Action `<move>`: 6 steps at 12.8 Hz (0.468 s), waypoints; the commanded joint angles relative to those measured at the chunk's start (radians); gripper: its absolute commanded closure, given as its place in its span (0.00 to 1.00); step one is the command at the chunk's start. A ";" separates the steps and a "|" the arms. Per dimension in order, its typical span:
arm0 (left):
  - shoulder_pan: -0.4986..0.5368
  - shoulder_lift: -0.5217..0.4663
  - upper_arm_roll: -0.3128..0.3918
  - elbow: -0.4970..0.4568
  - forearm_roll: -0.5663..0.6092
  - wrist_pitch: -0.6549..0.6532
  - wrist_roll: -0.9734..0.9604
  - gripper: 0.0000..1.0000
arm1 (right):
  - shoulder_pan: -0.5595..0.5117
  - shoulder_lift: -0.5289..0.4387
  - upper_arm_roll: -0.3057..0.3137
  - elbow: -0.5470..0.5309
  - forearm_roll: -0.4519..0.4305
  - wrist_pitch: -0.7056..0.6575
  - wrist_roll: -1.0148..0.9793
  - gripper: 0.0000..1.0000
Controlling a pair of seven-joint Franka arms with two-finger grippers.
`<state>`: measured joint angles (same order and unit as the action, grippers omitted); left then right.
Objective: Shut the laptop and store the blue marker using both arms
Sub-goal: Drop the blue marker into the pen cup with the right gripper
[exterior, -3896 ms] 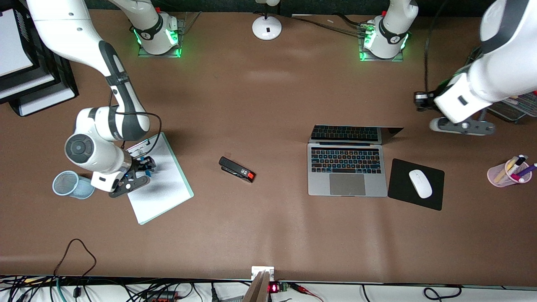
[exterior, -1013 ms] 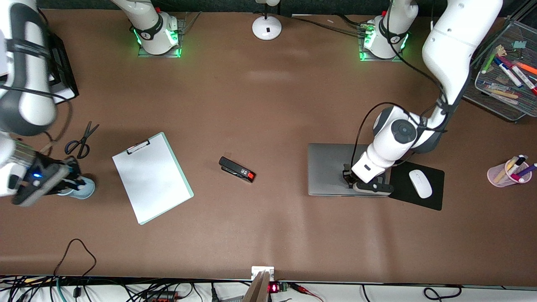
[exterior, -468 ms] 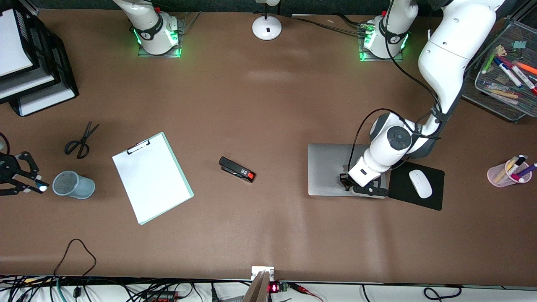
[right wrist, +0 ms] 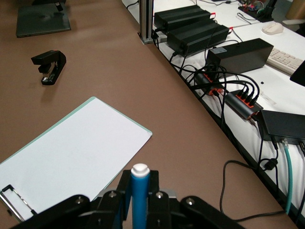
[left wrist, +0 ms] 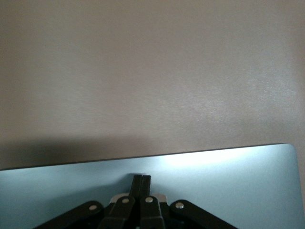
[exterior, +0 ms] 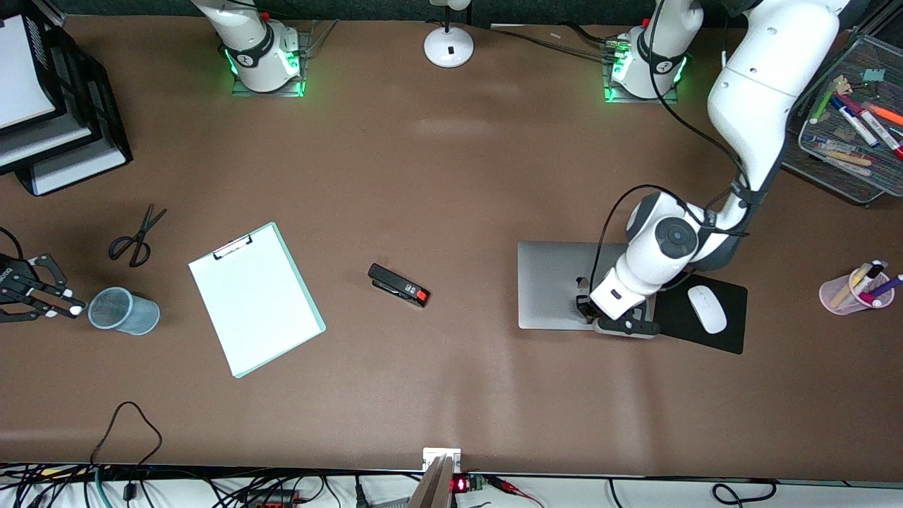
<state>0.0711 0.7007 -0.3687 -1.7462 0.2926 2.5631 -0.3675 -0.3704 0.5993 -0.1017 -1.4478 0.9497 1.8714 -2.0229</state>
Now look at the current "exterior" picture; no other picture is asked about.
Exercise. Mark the black mouse pad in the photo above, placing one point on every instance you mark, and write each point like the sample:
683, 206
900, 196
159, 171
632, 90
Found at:
734, 331

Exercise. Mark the green marker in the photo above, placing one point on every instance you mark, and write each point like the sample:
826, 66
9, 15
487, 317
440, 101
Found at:
825, 102

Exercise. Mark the black stacked letter tray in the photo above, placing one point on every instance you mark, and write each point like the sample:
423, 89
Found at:
88, 92

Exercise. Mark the white round lamp base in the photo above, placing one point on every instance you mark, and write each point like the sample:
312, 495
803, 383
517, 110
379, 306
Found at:
449, 48

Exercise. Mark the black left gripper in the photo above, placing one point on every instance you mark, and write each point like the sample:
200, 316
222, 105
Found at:
585, 307

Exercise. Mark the pink mesh pen cup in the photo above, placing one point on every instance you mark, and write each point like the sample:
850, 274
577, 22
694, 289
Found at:
832, 300

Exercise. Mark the beige pen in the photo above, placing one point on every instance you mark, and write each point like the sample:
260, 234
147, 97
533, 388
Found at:
846, 159

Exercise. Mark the black mesh desk tray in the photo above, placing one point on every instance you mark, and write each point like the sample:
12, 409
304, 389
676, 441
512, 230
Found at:
875, 182

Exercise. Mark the black-capped white marker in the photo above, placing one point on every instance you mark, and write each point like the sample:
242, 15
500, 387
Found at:
875, 268

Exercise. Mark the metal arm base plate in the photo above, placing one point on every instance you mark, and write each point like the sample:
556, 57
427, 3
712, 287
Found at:
663, 100
300, 49

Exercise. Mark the red-capped white marker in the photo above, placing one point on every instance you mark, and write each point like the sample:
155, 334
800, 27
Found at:
882, 134

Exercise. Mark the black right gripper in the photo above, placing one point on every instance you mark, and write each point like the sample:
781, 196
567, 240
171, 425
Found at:
8, 285

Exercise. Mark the blue mesh pen cup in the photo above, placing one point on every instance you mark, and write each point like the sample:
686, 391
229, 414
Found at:
141, 315

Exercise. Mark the orange marker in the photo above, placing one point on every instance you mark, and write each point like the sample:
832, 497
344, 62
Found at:
885, 114

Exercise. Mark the blue-capped white marker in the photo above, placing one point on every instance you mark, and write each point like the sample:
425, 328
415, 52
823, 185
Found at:
855, 121

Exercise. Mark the silver laptop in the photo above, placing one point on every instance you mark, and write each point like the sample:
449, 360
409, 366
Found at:
550, 282

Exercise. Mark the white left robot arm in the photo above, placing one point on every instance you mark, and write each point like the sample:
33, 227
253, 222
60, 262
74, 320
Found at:
755, 92

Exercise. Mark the black stapler with red tip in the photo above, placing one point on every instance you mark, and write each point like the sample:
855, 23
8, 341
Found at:
395, 283

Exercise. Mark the circuit board with red display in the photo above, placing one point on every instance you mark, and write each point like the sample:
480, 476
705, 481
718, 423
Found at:
465, 484

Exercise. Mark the white paper stack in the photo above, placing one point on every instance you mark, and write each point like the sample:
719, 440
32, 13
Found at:
21, 70
77, 173

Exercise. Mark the teal clipboard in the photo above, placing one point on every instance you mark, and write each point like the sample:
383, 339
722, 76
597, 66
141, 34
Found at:
316, 321

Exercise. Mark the black scissors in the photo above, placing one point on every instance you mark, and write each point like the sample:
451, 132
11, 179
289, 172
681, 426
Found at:
144, 229

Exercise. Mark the yellow highlighter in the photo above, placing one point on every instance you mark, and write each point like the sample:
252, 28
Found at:
846, 291

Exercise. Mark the purple marker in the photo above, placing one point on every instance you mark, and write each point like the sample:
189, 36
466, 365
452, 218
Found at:
890, 284

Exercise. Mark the white computer mouse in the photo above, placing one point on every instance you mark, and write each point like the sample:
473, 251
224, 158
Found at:
707, 309

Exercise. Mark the pink marker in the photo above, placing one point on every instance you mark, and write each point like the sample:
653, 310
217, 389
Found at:
866, 295

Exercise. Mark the white paper sheet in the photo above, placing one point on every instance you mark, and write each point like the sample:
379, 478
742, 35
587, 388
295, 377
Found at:
261, 303

